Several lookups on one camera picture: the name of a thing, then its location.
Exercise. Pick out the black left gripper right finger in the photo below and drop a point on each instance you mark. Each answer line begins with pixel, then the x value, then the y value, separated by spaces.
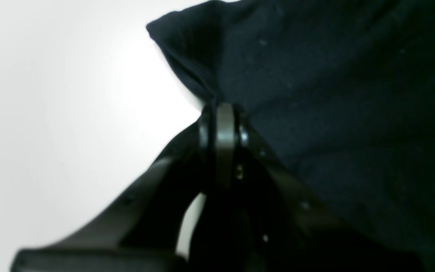
pixel 292 229

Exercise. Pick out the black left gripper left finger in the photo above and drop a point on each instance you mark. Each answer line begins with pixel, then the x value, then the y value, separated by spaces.
pixel 139 230

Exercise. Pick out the black T-shirt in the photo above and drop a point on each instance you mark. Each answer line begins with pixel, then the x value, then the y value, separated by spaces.
pixel 342 90

